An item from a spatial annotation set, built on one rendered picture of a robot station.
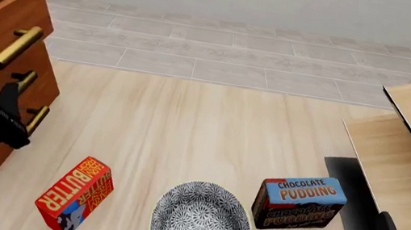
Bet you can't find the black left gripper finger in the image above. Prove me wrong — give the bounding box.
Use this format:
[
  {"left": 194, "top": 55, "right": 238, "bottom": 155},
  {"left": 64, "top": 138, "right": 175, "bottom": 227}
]
[{"left": 0, "top": 79, "right": 31, "bottom": 127}]

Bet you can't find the pale wooden slat tray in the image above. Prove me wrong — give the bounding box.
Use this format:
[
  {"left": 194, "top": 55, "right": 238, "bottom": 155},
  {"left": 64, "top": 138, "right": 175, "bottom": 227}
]
[{"left": 325, "top": 56, "right": 411, "bottom": 230}]

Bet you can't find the chocolate pudding box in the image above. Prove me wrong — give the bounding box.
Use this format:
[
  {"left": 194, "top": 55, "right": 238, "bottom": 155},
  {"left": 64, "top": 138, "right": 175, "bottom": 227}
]
[{"left": 247, "top": 165, "right": 352, "bottom": 230}]

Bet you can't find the red butter box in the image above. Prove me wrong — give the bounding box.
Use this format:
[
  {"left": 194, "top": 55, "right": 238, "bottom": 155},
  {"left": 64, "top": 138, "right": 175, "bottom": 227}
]
[{"left": 30, "top": 148, "right": 120, "bottom": 230}]

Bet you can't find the black and white patterned bowl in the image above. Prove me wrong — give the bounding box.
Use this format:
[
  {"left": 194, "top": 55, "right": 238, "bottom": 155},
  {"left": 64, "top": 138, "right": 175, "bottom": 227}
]
[{"left": 148, "top": 173, "right": 261, "bottom": 230}]

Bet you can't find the short brass drawer handle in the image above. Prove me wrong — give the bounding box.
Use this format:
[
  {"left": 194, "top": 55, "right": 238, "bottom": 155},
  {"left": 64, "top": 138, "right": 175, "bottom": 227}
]
[
  {"left": 22, "top": 102, "right": 52, "bottom": 139},
  {"left": 8, "top": 66, "right": 40, "bottom": 97}
]

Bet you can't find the long brass drawer handle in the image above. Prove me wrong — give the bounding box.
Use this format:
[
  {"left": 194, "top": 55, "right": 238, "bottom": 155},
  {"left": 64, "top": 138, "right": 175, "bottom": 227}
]
[{"left": 0, "top": 20, "right": 46, "bottom": 77}]

